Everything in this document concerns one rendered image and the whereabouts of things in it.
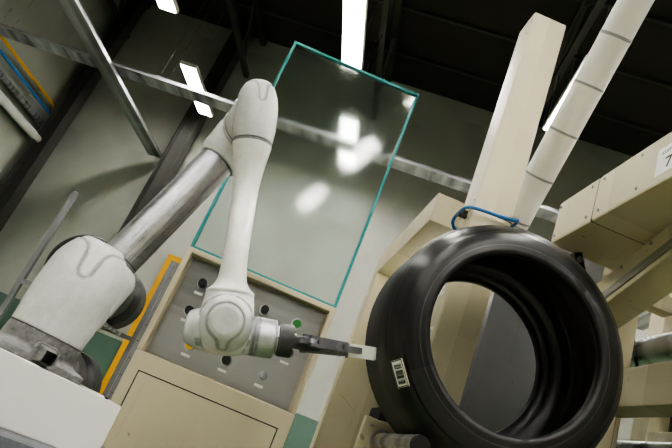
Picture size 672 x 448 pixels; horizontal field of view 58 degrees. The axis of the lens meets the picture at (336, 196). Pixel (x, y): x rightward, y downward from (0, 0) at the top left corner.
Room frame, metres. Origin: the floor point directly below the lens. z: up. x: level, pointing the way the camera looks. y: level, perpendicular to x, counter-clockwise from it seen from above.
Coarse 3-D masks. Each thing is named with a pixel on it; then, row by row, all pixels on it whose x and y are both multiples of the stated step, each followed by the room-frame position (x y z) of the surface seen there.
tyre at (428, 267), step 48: (432, 240) 1.39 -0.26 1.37; (480, 240) 1.33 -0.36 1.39; (528, 240) 1.33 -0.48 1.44; (384, 288) 1.50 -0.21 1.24; (432, 288) 1.32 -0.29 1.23; (528, 288) 1.60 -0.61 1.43; (576, 288) 1.33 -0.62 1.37; (384, 336) 1.38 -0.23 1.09; (576, 336) 1.54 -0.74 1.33; (384, 384) 1.43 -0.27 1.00; (432, 384) 1.32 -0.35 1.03; (576, 384) 1.56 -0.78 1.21; (432, 432) 1.35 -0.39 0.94; (480, 432) 1.33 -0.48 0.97; (528, 432) 1.61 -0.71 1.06; (576, 432) 1.33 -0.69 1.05
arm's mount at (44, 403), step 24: (0, 360) 1.16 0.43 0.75; (24, 360) 1.18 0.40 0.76; (0, 384) 1.17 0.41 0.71; (24, 384) 1.18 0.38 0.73; (48, 384) 1.20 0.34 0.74; (72, 384) 1.21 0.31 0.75; (0, 408) 1.18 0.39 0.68; (24, 408) 1.19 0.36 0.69; (48, 408) 1.20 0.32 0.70; (72, 408) 1.22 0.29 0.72; (96, 408) 1.23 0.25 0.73; (120, 408) 1.25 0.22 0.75; (24, 432) 1.20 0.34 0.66; (48, 432) 1.21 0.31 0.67; (72, 432) 1.22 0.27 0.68; (96, 432) 1.24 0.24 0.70
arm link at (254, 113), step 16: (256, 80) 1.37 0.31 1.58; (240, 96) 1.38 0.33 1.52; (256, 96) 1.36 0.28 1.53; (272, 96) 1.37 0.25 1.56; (240, 112) 1.37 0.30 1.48; (256, 112) 1.35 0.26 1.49; (272, 112) 1.37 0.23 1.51; (240, 128) 1.37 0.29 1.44; (256, 128) 1.36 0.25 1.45; (272, 128) 1.38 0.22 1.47
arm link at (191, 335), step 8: (192, 312) 1.41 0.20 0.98; (192, 320) 1.39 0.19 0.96; (184, 328) 1.40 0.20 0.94; (192, 328) 1.39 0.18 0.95; (184, 336) 1.41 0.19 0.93; (192, 336) 1.40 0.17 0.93; (200, 336) 1.39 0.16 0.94; (192, 344) 1.42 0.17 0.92; (200, 344) 1.40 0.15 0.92; (248, 344) 1.40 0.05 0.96; (208, 352) 1.42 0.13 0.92; (216, 352) 1.39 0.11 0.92; (232, 352) 1.39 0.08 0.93; (240, 352) 1.41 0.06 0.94; (248, 352) 1.42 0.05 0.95
